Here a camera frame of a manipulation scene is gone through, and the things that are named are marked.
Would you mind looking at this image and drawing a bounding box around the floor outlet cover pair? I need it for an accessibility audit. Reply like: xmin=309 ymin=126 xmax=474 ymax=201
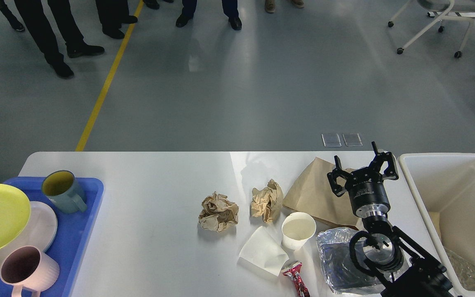
xmin=322 ymin=133 xmax=363 ymax=147

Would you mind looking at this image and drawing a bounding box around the white plastic bin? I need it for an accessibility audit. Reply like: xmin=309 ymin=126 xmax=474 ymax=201
xmin=398 ymin=153 xmax=475 ymax=297

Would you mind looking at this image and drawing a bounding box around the flat brown paper bag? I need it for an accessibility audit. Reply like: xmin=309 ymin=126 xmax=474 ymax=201
xmin=283 ymin=157 xmax=358 ymax=229

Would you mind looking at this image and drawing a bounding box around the grey-blue mug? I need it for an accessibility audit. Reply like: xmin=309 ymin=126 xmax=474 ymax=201
xmin=42 ymin=170 xmax=87 ymax=214

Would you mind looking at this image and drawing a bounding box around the crumpled brown paper ball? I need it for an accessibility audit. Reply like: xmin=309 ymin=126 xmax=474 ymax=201
xmin=198 ymin=192 xmax=239 ymax=233

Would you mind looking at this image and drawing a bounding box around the silver foil bag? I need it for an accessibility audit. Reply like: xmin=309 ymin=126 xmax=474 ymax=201
xmin=317 ymin=227 xmax=394 ymax=295

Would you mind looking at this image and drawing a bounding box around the crumpled tan paper ball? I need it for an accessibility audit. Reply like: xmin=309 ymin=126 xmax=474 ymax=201
xmin=250 ymin=179 xmax=284 ymax=224

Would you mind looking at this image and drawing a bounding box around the crumpled plastic in bin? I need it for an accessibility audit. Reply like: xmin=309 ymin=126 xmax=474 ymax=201
xmin=444 ymin=247 xmax=475 ymax=291

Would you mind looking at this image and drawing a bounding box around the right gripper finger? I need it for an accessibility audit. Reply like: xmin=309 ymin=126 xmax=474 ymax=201
xmin=327 ymin=156 xmax=359 ymax=197
xmin=367 ymin=141 xmax=399 ymax=182

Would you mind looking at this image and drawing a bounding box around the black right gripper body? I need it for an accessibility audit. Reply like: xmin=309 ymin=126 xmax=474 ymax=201
xmin=346 ymin=177 xmax=390 ymax=218

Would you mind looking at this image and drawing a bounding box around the red snack wrapper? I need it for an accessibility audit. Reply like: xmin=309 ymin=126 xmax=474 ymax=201
xmin=281 ymin=261 xmax=310 ymax=297

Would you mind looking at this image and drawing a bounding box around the white paper napkin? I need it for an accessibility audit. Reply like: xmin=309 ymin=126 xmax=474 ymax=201
xmin=239 ymin=227 xmax=289 ymax=276

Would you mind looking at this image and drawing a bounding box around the pink ribbed mug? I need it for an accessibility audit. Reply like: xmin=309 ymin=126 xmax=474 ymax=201
xmin=0 ymin=246 xmax=60 ymax=297

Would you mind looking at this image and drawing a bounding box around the white round plate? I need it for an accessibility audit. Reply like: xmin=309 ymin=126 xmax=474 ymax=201
xmin=0 ymin=201 xmax=58 ymax=267

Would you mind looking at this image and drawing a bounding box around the white paper cup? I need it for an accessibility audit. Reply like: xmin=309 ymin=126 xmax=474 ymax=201
xmin=282 ymin=212 xmax=316 ymax=250

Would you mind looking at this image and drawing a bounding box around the blue plastic tray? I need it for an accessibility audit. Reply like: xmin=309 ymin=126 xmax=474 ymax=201
xmin=0 ymin=177 xmax=104 ymax=297

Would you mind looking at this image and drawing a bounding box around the white rolling chair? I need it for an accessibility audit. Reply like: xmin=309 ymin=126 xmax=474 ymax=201
xmin=396 ymin=0 xmax=475 ymax=59

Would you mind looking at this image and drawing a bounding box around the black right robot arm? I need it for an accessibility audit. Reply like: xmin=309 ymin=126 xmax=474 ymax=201
xmin=327 ymin=142 xmax=453 ymax=297

